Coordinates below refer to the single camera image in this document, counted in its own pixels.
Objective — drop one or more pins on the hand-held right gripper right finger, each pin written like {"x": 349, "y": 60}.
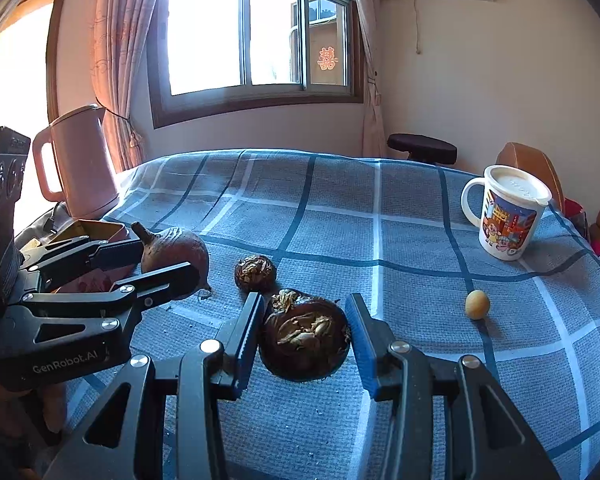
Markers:
{"x": 360, "y": 346}

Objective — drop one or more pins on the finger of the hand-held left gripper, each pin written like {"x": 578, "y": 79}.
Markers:
{"x": 115, "y": 252}
{"x": 175, "y": 280}

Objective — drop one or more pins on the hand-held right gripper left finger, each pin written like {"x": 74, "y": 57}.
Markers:
{"x": 247, "y": 341}

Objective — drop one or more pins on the metal tin tray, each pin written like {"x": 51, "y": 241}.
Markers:
{"x": 105, "y": 230}

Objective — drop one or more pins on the reddish beetroot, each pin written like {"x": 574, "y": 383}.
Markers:
{"x": 175, "y": 250}

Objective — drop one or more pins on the large water chestnut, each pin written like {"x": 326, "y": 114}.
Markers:
{"x": 305, "y": 335}

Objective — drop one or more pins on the small water chestnut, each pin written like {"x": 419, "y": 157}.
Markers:
{"x": 255, "y": 272}

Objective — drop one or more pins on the blue plaid cloth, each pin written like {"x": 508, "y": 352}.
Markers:
{"x": 430, "y": 310}

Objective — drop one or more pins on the pink electric kettle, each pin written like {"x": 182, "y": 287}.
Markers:
{"x": 80, "y": 160}

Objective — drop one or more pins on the small yellow round fruit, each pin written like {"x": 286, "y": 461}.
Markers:
{"x": 478, "y": 305}

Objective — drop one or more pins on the wooden framed glass door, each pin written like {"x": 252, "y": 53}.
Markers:
{"x": 15, "y": 60}

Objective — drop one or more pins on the white cartoon print cup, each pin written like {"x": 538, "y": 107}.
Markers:
{"x": 510, "y": 225}

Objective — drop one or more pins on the pink patterned curtain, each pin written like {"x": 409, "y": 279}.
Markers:
{"x": 125, "y": 35}

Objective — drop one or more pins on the black round stool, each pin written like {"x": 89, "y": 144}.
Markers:
{"x": 420, "y": 146}

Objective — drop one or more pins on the wooden framed sliding window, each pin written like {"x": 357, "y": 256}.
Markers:
{"x": 205, "y": 35}

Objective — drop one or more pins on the beige curtain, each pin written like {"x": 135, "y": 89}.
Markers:
{"x": 370, "y": 110}

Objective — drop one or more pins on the red cloth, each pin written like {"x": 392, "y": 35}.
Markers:
{"x": 576, "y": 216}

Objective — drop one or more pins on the brown leather chair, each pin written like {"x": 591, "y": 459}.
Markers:
{"x": 530, "y": 157}

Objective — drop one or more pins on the red paper window sticker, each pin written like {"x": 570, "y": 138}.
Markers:
{"x": 328, "y": 59}

